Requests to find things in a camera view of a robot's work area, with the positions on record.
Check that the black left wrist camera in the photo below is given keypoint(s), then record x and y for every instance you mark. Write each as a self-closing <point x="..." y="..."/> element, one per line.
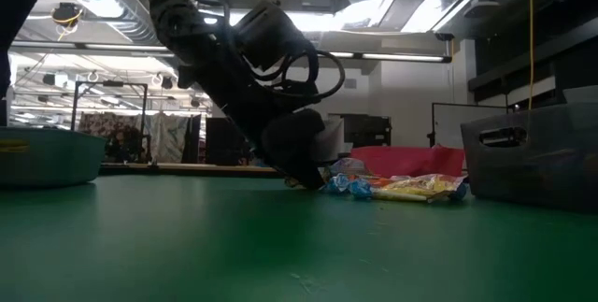
<point x="268" y="35"/>

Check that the red plastic bin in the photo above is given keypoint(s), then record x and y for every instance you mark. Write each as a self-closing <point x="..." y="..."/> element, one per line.
<point x="411" y="159"/>

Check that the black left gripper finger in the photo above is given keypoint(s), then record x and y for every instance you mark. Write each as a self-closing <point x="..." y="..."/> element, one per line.
<point x="312" y="166"/>
<point x="287" y="164"/>

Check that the black gantry frame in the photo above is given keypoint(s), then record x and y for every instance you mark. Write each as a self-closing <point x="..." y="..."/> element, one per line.
<point x="112" y="83"/>

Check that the green table mat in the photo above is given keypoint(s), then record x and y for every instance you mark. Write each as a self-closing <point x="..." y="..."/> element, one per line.
<point x="299" y="255"/>

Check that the teal translucent round container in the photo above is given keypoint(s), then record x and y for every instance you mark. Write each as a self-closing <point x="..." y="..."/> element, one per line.
<point x="51" y="162"/>

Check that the long ceiling light bar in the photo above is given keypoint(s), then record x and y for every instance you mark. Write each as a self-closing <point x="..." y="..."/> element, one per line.
<point x="402" y="56"/>

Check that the pale hanging cloth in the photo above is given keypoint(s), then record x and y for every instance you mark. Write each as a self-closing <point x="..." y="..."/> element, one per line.
<point x="170" y="136"/>

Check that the black upright panel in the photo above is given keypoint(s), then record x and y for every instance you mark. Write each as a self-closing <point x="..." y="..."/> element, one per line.
<point x="222" y="140"/>

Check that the patterned hanging cloth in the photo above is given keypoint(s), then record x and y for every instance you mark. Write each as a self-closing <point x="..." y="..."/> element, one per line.
<point x="103" y="124"/>

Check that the dark grey translucent bin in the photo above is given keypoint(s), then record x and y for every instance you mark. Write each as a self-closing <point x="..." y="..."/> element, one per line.
<point x="551" y="171"/>

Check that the black cabinet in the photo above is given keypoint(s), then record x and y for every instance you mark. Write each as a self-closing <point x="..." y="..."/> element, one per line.
<point x="369" y="129"/>

